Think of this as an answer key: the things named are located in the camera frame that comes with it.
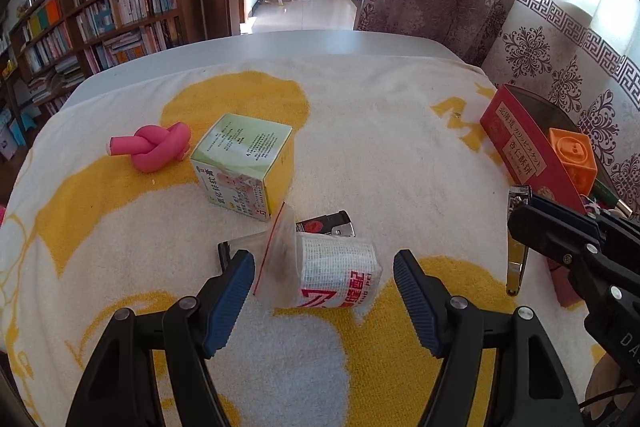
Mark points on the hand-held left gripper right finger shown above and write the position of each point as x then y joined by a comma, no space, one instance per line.
417,302

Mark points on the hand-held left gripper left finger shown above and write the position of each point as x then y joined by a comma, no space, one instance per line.
227,302

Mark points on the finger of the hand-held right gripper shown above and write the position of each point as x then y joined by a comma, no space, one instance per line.
545,237
575,213

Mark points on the silver nail clipper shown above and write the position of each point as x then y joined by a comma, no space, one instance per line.
515,267

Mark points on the red cardboard box tray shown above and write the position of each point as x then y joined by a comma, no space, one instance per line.
520,147

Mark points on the bagged white gauze roll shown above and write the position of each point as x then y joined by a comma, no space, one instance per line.
330,267

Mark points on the dark green marker pen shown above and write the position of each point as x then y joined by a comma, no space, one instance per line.
607,194

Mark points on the orange embossed toy block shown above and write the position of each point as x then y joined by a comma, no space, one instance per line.
575,162

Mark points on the pink soft object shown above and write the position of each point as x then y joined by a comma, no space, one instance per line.
565,284

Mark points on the black lighter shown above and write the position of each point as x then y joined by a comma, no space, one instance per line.
320,223

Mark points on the green and yellow carton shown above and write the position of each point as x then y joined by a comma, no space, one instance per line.
240,147

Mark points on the white curtain purple floral pattern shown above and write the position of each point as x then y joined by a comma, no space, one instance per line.
550,47

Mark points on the pink knotted foam curler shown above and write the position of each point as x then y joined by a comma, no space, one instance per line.
155,149

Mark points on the white and yellow towel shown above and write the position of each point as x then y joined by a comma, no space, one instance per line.
375,132

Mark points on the white table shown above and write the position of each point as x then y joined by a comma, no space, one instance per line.
300,44

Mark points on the rows of books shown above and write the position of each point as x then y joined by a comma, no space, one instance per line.
125,2

